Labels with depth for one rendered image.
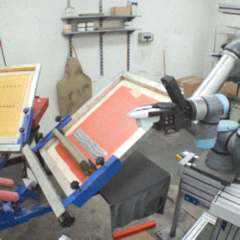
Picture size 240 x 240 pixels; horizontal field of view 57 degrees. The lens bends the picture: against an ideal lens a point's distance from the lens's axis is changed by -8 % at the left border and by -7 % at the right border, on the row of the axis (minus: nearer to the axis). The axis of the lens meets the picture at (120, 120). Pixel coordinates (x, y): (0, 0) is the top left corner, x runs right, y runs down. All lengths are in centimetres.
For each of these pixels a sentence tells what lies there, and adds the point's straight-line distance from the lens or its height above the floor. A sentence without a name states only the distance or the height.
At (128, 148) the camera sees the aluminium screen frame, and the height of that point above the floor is 134.
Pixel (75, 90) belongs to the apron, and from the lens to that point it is 343.
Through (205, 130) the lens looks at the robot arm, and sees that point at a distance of 83.
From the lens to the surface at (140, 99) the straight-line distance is 141.
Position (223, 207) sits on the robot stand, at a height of 117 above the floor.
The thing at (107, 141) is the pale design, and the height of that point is 129.
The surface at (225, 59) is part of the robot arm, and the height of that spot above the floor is 179.
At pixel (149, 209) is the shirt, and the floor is 74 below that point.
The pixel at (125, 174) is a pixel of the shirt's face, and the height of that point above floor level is 95.
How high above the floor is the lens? 194
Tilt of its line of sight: 25 degrees down
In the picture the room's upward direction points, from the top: straight up
